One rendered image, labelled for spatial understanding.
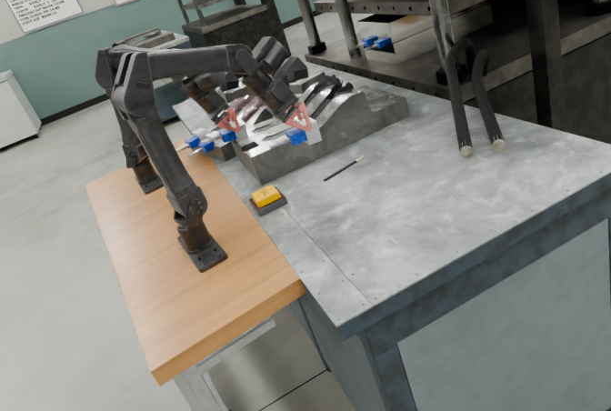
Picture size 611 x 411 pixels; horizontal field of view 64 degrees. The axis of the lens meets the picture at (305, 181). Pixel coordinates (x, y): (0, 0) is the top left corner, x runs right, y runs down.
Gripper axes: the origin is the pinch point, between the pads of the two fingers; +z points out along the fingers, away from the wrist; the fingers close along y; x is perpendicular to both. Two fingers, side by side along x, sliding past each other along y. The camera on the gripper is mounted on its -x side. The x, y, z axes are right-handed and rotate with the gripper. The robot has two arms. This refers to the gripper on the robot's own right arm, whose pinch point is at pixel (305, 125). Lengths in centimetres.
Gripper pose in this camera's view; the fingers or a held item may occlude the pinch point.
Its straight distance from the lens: 124.8
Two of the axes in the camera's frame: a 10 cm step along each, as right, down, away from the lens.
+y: -3.7, -3.1, 8.8
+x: -6.5, 7.6, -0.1
